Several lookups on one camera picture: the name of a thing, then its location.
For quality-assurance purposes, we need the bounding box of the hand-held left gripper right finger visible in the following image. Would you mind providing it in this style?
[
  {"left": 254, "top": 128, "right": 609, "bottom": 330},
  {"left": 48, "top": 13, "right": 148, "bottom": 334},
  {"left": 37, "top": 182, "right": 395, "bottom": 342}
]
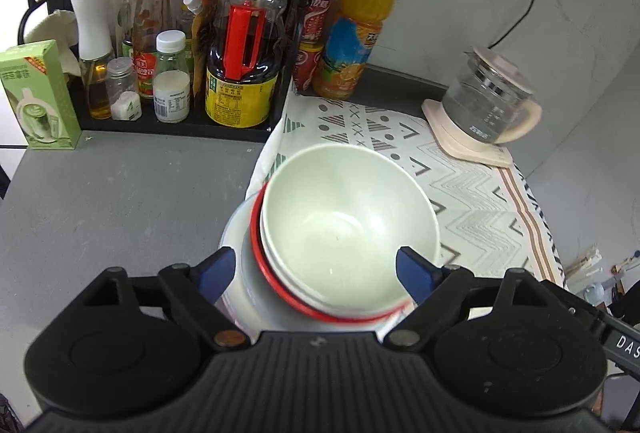
[{"left": 383, "top": 246, "right": 554, "bottom": 349}]

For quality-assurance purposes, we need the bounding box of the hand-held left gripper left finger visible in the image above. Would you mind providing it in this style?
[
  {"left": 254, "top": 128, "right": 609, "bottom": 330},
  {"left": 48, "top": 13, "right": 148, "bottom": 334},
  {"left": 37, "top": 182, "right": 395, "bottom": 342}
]
[{"left": 81, "top": 245, "right": 252, "bottom": 350}]

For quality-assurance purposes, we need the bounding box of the white plate floral print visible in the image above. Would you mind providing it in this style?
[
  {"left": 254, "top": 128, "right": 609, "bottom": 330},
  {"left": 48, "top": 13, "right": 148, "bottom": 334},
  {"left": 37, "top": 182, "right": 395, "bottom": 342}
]
[{"left": 218, "top": 200, "right": 417, "bottom": 345}]

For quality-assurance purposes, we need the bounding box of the red rimmed bowl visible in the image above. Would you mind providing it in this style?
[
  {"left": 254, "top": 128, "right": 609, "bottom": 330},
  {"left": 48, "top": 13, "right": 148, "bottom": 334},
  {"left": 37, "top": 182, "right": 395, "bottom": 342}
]
[{"left": 249, "top": 190, "right": 416, "bottom": 325}]

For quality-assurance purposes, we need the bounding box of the pale green bowl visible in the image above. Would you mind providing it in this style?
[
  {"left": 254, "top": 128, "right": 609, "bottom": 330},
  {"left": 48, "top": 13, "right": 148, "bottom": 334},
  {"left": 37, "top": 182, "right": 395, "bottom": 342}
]
[{"left": 259, "top": 144, "right": 442, "bottom": 310}]

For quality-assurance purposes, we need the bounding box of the blue water jug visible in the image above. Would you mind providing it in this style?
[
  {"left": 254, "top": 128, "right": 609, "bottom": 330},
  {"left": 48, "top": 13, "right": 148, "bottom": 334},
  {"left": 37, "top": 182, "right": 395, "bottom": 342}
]
[{"left": 583, "top": 283, "right": 609, "bottom": 307}]

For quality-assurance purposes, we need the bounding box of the patterned table mat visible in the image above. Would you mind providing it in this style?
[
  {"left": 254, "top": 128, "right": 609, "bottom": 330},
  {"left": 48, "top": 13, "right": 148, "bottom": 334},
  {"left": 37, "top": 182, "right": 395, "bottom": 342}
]
[{"left": 247, "top": 92, "right": 569, "bottom": 290}]

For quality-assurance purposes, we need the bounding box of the cream kettle base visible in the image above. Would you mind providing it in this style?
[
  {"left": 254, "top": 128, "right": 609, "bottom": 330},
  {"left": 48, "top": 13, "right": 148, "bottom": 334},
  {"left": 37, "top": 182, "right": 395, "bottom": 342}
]
[{"left": 421, "top": 98, "right": 515, "bottom": 168}]

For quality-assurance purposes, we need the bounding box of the black metal rack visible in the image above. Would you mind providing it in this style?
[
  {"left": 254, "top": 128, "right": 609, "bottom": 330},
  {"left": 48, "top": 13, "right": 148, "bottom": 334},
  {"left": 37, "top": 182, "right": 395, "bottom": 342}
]
[{"left": 18, "top": 0, "right": 337, "bottom": 145}]

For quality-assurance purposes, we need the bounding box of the glass kettle cream lid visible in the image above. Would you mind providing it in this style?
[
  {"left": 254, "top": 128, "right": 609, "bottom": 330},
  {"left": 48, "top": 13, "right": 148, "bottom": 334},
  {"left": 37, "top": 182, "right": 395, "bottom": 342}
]
[{"left": 442, "top": 45, "right": 544, "bottom": 146}]

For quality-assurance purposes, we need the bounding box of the white capped white bottle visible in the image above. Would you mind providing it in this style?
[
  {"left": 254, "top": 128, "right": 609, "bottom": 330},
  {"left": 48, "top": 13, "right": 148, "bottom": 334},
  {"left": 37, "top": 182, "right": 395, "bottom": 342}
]
[{"left": 152, "top": 30, "right": 192, "bottom": 124}]

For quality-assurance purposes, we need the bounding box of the large soy sauce bottle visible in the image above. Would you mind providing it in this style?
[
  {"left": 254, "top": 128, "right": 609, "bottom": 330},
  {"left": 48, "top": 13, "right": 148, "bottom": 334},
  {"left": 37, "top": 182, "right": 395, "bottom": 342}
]
[{"left": 204, "top": 0, "right": 289, "bottom": 130}]

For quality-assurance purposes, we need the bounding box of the small glass spice jar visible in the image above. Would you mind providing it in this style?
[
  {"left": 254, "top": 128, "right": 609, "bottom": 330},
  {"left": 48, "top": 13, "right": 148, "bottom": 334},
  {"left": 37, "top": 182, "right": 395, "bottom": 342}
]
[{"left": 106, "top": 56, "right": 143, "bottom": 121}]

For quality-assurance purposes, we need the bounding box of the red drink can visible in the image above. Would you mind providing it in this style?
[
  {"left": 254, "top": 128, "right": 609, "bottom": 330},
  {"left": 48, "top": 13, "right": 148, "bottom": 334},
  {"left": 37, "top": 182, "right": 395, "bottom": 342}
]
[
  {"left": 299, "top": 0, "right": 342, "bottom": 46},
  {"left": 291, "top": 42, "right": 327, "bottom": 94}
]

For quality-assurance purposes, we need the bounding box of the orange juice bottle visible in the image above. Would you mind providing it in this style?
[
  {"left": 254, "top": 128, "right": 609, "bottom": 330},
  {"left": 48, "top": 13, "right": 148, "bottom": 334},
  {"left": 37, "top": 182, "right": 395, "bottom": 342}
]
[{"left": 312, "top": 0, "right": 397, "bottom": 102}]

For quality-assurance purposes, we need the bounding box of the green carton box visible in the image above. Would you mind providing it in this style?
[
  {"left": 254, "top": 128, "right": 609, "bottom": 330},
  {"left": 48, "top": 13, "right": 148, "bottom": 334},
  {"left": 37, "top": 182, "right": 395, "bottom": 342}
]
[{"left": 0, "top": 39, "right": 84, "bottom": 151}]

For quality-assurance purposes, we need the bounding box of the oil bottle white dispenser top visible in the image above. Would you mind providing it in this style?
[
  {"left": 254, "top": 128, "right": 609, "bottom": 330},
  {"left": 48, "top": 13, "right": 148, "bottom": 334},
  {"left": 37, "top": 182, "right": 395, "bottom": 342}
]
[{"left": 69, "top": 0, "right": 116, "bottom": 121}]

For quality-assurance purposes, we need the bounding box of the red label sauce bottle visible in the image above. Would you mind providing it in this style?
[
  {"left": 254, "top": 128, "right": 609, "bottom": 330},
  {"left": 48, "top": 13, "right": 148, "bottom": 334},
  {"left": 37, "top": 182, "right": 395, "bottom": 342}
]
[{"left": 131, "top": 0, "right": 174, "bottom": 100}]

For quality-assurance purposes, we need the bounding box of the white cloth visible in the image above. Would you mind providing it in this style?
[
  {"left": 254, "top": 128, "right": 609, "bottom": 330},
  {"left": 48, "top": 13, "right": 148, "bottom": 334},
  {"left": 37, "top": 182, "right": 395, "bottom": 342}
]
[{"left": 23, "top": 10, "right": 82, "bottom": 78}]

